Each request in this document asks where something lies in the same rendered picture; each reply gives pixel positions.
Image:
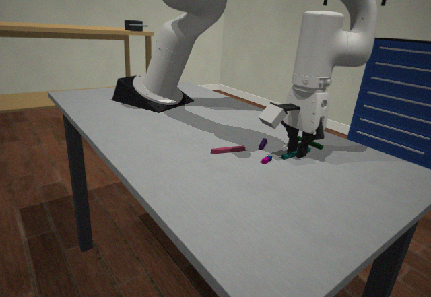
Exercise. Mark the purple rod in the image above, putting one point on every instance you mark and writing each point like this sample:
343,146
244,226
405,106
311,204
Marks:
262,144

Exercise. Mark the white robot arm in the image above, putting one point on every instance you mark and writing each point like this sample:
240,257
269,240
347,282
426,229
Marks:
322,45

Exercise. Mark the dark green rod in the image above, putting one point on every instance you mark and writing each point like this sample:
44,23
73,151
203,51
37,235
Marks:
314,144

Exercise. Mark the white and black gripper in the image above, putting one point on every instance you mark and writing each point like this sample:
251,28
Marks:
312,116

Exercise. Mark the pink rod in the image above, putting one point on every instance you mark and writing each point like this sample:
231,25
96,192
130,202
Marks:
228,149

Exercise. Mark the turquoise rod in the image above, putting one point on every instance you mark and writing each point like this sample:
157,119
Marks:
291,154

